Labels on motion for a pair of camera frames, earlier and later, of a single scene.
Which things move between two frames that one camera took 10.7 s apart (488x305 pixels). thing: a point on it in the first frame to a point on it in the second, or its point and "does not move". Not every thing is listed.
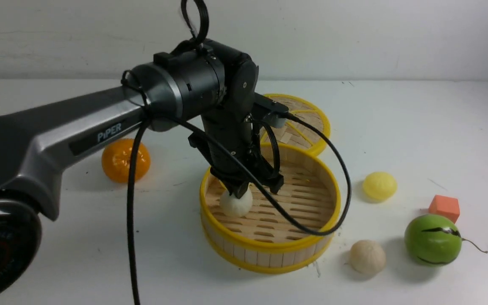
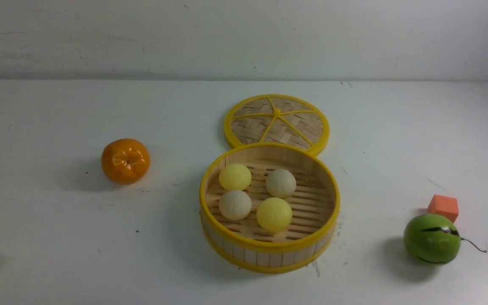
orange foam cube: x=445 y=206 does not move
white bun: x=367 y=257 to x=280 y=183
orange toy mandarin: x=116 y=159 does not move
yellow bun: x=379 y=186 to x=274 y=214
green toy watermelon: x=433 y=239 does not move
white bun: x=231 y=205 does not move
